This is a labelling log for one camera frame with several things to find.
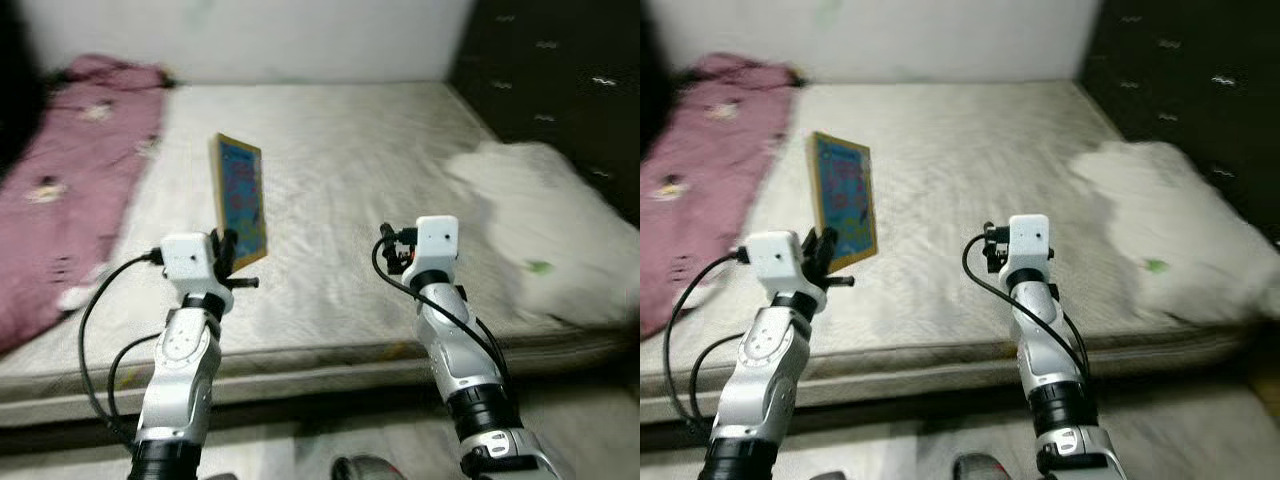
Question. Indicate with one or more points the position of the pink cartoon print duvet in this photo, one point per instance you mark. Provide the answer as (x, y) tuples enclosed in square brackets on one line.
[(80, 190), (700, 180)]

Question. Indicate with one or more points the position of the white pillow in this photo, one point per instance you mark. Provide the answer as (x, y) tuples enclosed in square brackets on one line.
[(1170, 220), (550, 230)]

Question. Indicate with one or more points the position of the black tufted headboard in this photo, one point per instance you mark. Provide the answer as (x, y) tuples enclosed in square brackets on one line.
[(550, 80), (1180, 80)]

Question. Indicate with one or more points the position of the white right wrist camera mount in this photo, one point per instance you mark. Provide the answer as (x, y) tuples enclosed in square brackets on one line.
[(1030, 240), (437, 240)]

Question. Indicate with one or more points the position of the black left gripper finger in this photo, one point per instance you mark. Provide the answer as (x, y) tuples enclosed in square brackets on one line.
[(818, 246), (224, 246)]

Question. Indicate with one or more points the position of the white quilted mattress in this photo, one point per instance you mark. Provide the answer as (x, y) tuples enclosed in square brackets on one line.
[(960, 200), (350, 200)]

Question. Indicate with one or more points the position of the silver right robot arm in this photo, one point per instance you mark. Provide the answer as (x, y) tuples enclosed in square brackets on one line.
[(460, 350), (1060, 360)]

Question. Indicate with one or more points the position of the blue yellow-edged picture book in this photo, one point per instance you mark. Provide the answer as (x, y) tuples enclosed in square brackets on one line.
[(845, 205), (240, 200)]

